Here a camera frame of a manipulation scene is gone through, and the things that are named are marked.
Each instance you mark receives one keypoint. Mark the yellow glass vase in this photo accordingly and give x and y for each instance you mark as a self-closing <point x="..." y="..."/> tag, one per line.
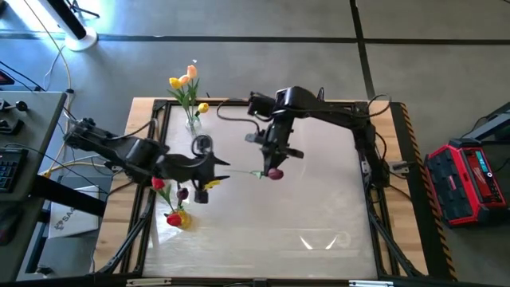
<point x="186" y="221"/>

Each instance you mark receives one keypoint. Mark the yellow artificial tulip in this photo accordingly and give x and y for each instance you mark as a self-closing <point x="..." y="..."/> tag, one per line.
<point x="203" y="107"/>
<point x="175" y="83"/>

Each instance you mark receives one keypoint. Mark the grey metal bracket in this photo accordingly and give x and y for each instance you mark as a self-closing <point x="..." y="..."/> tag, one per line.
<point x="400" y="166"/>

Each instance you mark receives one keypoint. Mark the peach artificial tulip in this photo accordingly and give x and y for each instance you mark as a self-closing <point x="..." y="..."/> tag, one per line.
<point x="184" y="79"/>
<point x="192" y="71"/>

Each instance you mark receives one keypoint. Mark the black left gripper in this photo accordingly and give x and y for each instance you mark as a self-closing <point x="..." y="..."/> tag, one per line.
<point x="199" y="169"/>

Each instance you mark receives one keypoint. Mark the small black clamp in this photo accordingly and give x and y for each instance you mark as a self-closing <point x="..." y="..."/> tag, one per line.
<point x="320" y="92"/>

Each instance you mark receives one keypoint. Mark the black aluminium table frame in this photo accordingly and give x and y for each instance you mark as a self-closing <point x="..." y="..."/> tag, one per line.
<point x="159" y="105"/>

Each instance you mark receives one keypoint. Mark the dark metal beam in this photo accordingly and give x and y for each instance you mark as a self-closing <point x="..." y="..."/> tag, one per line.
<point x="494" y="119"/>

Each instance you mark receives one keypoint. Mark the white glossy table sheet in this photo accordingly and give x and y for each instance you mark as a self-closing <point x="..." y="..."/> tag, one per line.
<point x="350" y="247"/>

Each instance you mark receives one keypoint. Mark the clear glass vase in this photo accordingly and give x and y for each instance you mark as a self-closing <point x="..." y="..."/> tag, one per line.
<point x="194" y="126"/>

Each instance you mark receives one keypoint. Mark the silver metal bracket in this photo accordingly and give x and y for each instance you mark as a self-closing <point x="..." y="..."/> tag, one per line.
<point x="370" y="284"/>
<point x="147" y="282"/>

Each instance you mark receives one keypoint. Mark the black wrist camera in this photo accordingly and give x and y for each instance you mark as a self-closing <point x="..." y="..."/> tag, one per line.
<point x="168" y="165"/>
<point x="261" y="105"/>

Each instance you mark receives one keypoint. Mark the black joystick knob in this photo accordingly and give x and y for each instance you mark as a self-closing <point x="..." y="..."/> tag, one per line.
<point x="20" y="106"/>

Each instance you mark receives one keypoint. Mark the grey desk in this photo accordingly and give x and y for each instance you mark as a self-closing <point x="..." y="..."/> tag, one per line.
<point x="36" y="131"/>

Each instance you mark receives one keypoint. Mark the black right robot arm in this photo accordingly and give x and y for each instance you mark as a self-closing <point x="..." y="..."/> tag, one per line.
<point x="338" y="113"/>

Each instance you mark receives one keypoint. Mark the red black desk device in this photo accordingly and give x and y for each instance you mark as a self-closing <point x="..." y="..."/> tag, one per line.
<point x="4" y="77"/>

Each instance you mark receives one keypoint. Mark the black backlit keyboard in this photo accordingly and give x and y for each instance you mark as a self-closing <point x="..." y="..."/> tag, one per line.
<point x="10" y="167"/>

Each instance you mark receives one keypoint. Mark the small black desk device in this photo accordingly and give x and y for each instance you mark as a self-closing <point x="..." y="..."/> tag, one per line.
<point x="10" y="126"/>

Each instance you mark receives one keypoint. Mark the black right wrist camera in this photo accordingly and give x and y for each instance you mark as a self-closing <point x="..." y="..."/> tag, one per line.
<point x="261" y="105"/>

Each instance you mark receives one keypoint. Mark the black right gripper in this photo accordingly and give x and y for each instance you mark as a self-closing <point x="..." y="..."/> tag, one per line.
<point x="279" y="137"/>

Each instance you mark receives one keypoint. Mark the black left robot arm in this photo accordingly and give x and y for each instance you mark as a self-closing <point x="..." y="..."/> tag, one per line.
<point x="119" y="145"/>

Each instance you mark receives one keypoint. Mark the black yellow hazard tape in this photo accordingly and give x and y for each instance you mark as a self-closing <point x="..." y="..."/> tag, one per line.
<point x="446" y="251"/>

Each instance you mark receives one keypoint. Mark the white floor lamp stand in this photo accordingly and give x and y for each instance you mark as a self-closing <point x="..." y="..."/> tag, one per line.
<point x="81" y="42"/>

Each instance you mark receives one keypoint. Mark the dark red artificial tulip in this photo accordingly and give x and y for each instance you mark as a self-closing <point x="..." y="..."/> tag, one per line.
<point x="182" y="194"/>
<point x="275" y="174"/>

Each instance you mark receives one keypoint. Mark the red black tool case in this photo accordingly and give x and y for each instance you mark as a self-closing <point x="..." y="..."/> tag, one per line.
<point x="458" y="187"/>

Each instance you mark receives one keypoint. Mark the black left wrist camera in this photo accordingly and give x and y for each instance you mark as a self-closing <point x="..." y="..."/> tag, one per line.
<point x="168" y="165"/>

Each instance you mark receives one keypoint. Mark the white printed cardboard box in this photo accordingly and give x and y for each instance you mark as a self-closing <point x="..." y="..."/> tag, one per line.
<point x="75" y="227"/>

